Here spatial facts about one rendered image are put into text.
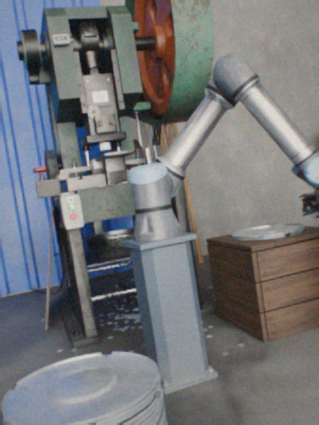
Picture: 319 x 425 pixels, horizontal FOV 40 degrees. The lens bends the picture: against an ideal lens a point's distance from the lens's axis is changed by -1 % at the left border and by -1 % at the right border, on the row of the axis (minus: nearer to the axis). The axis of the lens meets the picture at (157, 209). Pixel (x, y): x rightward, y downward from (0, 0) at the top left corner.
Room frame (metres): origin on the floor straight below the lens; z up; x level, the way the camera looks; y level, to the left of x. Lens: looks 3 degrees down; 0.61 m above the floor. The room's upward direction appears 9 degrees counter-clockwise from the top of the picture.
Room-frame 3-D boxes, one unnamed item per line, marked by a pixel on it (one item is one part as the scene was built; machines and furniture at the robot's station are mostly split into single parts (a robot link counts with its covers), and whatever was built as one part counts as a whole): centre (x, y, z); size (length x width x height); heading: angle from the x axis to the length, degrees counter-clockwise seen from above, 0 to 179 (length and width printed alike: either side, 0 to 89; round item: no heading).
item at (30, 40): (2.11, 0.45, 1.31); 0.22 x 0.12 x 0.22; 17
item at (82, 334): (2.22, 0.50, 0.45); 0.92 x 0.12 x 0.90; 17
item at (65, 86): (2.30, 0.25, 0.83); 0.79 x 0.43 x 1.34; 17
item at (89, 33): (2.16, 0.21, 1.27); 0.21 x 0.12 x 0.34; 17
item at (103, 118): (2.12, 0.20, 1.04); 0.17 x 0.15 x 0.30; 17
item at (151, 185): (1.38, 0.01, 0.62); 0.13 x 0.12 x 0.14; 167
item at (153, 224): (1.37, 0.01, 0.50); 0.15 x 0.15 x 0.10
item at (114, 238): (2.16, 0.21, 0.36); 0.34 x 0.34 x 0.10
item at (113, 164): (1.99, 0.16, 0.72); 0.25 x 0.14 x 0.14; 17
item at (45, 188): (1.85, 0.44, 0.62); 0.10 x 0.06 x 0.20; 107
